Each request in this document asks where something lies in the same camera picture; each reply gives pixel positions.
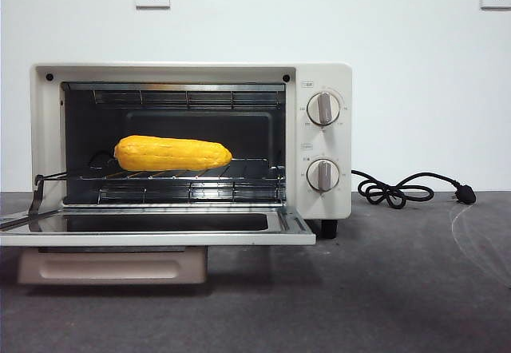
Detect metal wire heater guard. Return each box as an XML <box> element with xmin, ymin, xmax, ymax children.
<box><xmin>92</xmin><ymin>88</ymin><xmax>281</xmax><ymax>109</ymax></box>
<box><xmin>97</xmin><ymin>181</ymin><xmax>281</xmax><ymax>204</ymax></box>

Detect cream oven control knob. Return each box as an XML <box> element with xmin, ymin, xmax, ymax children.
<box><xmin>306</xmin><ymin>92</ymin><xmax>341</xmax><ymax>126</ymax></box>
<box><xmin>307</xmin><ymin>158</ymin><xmax>340</xmax><ymax>192</ymax></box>

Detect black power cable with plug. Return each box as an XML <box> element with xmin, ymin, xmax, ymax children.
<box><xmin>350</xmin><ymin>169</ymin><xmax>477</xmax><ymax>209</ymax></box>

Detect yellow corn cob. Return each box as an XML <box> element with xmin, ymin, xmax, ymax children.
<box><xmin>113</xmin><ymin>135</ymin><xmax>233</xmax><ymax>173</ymax></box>

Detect glass oven door with handle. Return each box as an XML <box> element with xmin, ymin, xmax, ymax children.
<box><xmin>0</xmin><ymin>208</ymin><xmax>317</xmax><ymax>286</ymax></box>

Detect cream Toshiba toaster oven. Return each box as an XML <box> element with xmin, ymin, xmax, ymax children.
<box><xmin>30</xmin><ymin>61</ymin><xmax>353</xmax><ymax>239</ymax></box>

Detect metal wire oven rack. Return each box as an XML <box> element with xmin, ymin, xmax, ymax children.
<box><xmin>77</xmin><ymin>157</ymin><xmax>287</xmax><ymax>180</ymax></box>

